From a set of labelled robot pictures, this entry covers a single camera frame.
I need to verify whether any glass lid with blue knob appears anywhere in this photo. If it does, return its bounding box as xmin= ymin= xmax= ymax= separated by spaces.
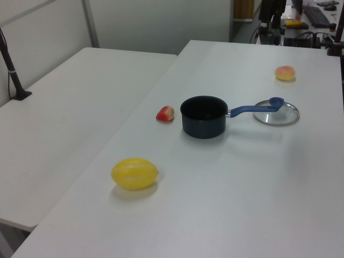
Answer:
xmin=252 ymin=96 xmax=300 ymax=127

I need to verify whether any red wax apple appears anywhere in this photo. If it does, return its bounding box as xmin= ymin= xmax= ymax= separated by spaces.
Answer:
xmin=155 ymin=105 xmax=176 ymax=123

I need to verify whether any yellow striped melon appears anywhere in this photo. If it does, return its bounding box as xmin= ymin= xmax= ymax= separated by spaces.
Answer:
xmin=111 ymin=157 xmax=159 ymax=191

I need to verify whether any orange yellow peach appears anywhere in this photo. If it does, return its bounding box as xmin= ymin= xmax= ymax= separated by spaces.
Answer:
xmin=274 ymin=65 xmax=297 ymax=82

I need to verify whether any tan wooden panel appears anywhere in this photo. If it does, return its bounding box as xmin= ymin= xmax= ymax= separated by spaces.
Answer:
xmin=233 ymin=0 xmax=255 ymax=21

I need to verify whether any black equipment stand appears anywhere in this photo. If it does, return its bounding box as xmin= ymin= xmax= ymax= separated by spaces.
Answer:
xmin=257 ymin=0 xmax=288 ymax=36

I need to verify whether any black electronics box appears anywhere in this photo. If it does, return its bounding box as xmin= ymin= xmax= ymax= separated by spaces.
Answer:
xmin=283 ymin=31 xmax=323 ymax=49

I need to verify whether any black pole with white band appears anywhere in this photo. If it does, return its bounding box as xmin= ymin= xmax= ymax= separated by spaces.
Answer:
xmin=0 ymin=26 xmax=33 ymax=102

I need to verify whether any black computer keyboard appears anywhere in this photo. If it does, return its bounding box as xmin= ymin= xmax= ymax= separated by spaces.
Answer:
xmin=304 ymin=5 xmax=330 ymax=27

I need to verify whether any black pole on clamp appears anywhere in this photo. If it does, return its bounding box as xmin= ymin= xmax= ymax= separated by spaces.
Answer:
xmin=326 ymin=15 xmax=344 ymax=58

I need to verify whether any dark pot with blue handle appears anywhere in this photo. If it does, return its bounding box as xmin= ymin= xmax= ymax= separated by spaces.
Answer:
xmin=180 ymin=95 xmax=279 ymax=140

